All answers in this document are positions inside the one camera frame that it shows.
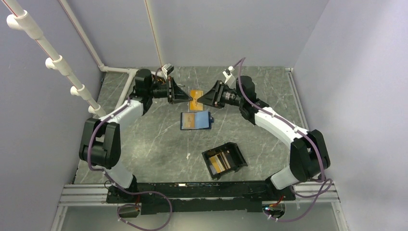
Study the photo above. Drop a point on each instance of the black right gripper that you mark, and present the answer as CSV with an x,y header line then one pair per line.
x,y
210,98

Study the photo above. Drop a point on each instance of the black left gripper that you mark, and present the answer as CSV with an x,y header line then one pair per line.
x,y
179,95

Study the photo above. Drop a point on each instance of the blue leather card holder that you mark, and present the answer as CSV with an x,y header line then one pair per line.
x,y
203,120

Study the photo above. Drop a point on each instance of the black plastic card tray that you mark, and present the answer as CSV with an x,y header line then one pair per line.
x,y
235,157

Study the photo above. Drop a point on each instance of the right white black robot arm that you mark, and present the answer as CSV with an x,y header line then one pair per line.
x,y
308,152

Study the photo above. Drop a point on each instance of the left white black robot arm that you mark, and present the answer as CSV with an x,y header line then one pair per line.
x,y
100,144

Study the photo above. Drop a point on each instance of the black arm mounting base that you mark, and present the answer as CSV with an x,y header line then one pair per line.
x,y
249,196

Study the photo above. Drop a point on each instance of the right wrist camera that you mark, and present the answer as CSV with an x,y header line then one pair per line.
x,y
229,77

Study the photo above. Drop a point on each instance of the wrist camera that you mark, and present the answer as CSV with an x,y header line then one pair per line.
x,y
229,77
166,70

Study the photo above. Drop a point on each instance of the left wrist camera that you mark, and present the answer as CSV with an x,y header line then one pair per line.
x,y
166,70

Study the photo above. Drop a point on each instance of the aluminium rail frame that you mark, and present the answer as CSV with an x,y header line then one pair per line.
x,y
76,195

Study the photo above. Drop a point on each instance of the white pvc pipe frame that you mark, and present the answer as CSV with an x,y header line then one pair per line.
x,y
20,19

